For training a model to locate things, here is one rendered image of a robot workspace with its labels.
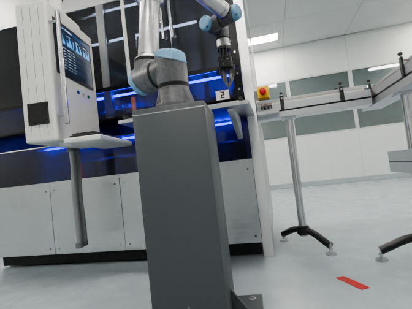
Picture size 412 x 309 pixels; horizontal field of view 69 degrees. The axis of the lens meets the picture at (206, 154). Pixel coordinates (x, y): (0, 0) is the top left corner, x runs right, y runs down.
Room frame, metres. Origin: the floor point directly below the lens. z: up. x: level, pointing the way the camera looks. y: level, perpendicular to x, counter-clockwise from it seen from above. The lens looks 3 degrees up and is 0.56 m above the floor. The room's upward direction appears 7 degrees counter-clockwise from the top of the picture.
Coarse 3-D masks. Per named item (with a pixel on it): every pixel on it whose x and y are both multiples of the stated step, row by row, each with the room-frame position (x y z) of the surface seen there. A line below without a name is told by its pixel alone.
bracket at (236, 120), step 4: (228, 112) 1.54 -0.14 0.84; (232, 112) 1.54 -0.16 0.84; (236, 112) 1.65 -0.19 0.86; (232, 116) 1.58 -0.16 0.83; (236, 116) 1.62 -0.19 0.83; (232, 120) 1.62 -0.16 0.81; (236, 120) 1.62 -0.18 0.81; (240, 120) 1.84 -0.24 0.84; (236, 124) 1.67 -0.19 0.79; (240, 124) 1.81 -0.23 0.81; (236, 128) 1.71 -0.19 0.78; (240, 128) 1.78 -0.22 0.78; (236, 132) 1.76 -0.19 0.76; (240, 132) 1.76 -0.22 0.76; (240, 136) 1.81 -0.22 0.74
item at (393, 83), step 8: (400, 56) 1.36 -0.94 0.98; (400, 64) 1.37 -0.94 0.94; (408, 64) 1.31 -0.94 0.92; (392, 72) 1.55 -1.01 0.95; (400, 72) 1.40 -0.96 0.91; (408, 72) 1.32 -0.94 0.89; (368, 80) 1.82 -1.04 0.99; (384, 80) 1.60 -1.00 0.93; (392, 80) 1.50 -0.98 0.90; (400, 80) 1.41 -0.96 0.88; (408, 80) 1.34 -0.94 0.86; (368, 88) 1.84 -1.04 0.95; (376, 88) 1.73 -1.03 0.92; (384, 88) 1.62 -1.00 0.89; (392, 88) 1.52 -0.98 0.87; (400, 88) 1.43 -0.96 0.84; (408, 88) 1.44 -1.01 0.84; (376, 96) 1.75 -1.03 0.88; (384, 96) 1.63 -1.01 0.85; (376, 104) 1.83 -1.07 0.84; (384, 104) 1.87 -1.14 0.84
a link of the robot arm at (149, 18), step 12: (144, 0) 1.19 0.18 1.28; (156, 0) 1.21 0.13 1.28; (144, 12) 1.19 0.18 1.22; (156, 12) 1.20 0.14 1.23; (144, 24) 1.18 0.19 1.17; (156, 24) 1.20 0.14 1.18; (144, 36) 1.17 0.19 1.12; (156, 36) 1.19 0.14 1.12; (144, 48) 1.17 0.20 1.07; (156, 48) 1.19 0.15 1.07; (144, 60) 1.15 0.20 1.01; (132, 72) 1.18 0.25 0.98; (144, 72) 1.12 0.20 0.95; (132, 84) 1.18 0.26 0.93; (144, 84) 1.14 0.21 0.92
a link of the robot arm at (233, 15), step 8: (200, 0) 1.29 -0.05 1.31; (208, 0) 1.30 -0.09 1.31; (216, 0) 1.32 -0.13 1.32; (208, 8) 1.34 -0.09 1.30; (216, 8) 1.35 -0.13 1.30; (224, 8) 1.37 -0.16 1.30; (232, 8) 1.40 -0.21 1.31; (240, 8) 1.43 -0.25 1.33; (216, 16) 1.46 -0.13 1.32; (224, 16) 1.40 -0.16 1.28; (232, 16) 1.41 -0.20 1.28; (240, 16) 1.43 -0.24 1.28; (224, 24) 1.47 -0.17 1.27
